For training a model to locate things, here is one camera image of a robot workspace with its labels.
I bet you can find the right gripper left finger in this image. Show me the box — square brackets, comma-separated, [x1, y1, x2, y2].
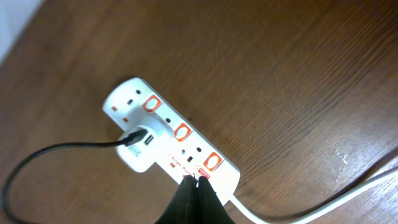
[155, 175, 198, 224]

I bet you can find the black charging cable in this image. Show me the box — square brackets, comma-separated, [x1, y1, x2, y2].
[1, 141, 125, 224]

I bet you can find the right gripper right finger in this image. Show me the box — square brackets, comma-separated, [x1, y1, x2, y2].
[198, 177, 234, 224]

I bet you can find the white power strip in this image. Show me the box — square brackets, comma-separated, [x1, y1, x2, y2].
[103, 78, 241, 205]

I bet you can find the white usb charger adapter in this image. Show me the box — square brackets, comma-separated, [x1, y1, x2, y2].
[116, 114, 172, 173]

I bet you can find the white power strip cord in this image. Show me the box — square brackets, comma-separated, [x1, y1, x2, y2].
[229, 166, 398, 224]

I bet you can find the black usb plug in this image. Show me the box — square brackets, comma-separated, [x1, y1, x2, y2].
[123, 129, 148, 146]

